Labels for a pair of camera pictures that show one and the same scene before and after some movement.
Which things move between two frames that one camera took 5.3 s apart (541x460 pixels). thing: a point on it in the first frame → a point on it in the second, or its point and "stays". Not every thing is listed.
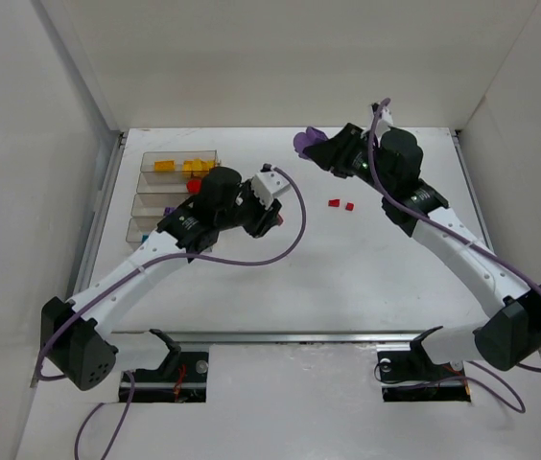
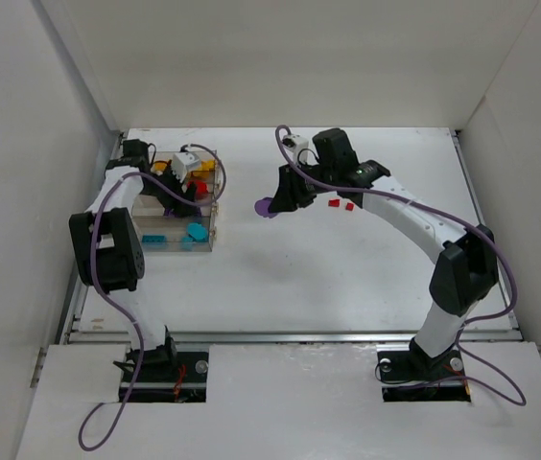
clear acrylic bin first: (196, 162) stays
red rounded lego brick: (194, 186) stays
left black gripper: (261, 218) → (175, 193)
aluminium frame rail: (147, 336) stays
